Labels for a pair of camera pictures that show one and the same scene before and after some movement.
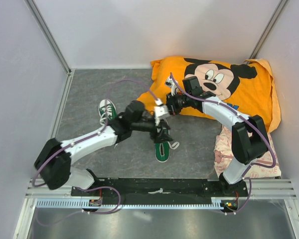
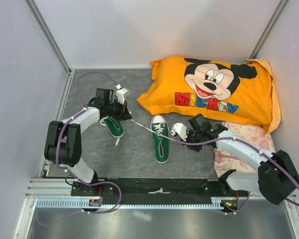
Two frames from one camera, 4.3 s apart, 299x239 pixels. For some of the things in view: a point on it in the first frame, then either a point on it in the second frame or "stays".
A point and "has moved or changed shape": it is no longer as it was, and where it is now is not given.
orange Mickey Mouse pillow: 246,86 stays
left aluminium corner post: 48,35 stays
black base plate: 160,188 stays
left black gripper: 158,137 → 125,115
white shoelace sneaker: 174,145 has moved or changed shape
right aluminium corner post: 267,30 stays
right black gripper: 170,102 → 197,148
